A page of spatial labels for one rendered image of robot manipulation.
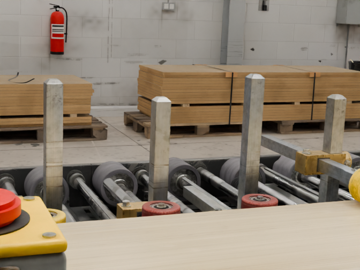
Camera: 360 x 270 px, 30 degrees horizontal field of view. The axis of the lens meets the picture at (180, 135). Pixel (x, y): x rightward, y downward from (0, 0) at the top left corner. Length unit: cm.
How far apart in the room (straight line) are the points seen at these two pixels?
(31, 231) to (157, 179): 122
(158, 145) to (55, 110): 24
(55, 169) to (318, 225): 55
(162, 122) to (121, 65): 631
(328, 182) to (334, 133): 13
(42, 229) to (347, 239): 104
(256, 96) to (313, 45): 727
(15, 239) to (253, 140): 132
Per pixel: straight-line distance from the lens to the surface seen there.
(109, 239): 122
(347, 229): 136
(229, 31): 802
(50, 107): 142
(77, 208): 201
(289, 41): 864
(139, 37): 783
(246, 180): 160
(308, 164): 167
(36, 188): 185
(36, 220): 32
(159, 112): 148
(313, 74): 730
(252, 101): 157
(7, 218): 30
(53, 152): 143
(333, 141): 170
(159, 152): 150
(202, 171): 209
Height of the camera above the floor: 132
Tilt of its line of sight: 11 degrees down
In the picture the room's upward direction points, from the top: 2 degrees clockwise
